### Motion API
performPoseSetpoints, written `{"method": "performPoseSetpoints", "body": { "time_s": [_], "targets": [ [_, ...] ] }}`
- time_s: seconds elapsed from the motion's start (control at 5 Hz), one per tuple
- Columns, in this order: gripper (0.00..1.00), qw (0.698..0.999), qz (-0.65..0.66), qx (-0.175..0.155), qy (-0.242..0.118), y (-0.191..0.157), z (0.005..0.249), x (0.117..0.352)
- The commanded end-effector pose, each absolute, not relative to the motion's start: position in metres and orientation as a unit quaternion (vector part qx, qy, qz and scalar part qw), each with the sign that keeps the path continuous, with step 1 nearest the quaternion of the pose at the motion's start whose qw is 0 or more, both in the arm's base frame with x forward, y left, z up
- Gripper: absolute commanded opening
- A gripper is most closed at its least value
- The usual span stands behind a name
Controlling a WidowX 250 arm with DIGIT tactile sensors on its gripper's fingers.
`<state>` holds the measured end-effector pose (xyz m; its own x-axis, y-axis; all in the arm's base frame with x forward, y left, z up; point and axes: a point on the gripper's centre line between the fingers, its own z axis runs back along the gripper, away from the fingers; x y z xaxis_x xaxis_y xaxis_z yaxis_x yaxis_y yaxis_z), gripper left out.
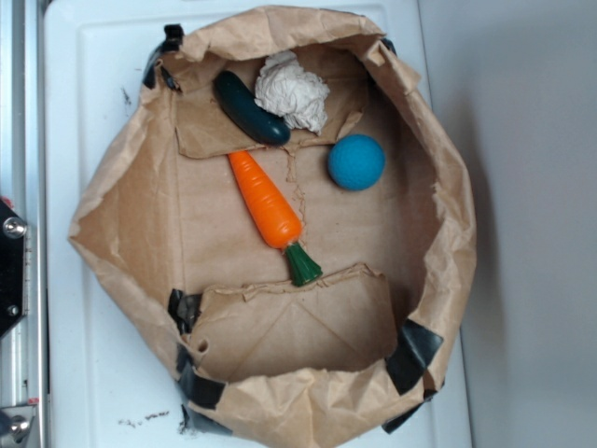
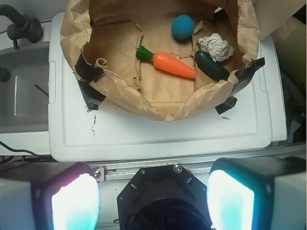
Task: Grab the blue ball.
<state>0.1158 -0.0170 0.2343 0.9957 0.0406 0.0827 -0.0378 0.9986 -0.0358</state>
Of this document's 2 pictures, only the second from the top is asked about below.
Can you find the black octagonal mount plate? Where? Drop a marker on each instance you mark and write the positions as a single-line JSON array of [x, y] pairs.
[[164, 202]]

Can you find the dark green toy cucumber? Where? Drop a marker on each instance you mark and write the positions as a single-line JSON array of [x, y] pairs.
[[212, 69]]

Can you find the blue foam ball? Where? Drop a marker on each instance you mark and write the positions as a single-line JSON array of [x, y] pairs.
[[182, 27]]

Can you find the orange toy carrot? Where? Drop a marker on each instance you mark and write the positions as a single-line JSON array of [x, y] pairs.
[[166, 62]]

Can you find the black faucet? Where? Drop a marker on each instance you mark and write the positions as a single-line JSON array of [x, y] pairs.
[[22, 26]]

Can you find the crumpled white paper ball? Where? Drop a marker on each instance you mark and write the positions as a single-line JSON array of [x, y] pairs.
[[217, 48]]

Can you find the aluminium rail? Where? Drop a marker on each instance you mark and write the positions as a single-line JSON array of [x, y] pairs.
[[196, 165]]

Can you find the white plastic bin lid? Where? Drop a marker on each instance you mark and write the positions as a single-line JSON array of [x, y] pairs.
[[109, 134]]

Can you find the grey sink basin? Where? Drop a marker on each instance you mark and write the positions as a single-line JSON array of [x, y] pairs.
[[24, 97]]

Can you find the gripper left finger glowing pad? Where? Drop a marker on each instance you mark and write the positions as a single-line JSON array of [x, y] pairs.
[[48, 196]]

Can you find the brown paper bag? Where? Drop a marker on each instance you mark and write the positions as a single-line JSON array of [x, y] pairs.
[[99, 39]]

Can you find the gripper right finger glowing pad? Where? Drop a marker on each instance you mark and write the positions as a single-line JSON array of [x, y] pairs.
[[258, 193]]

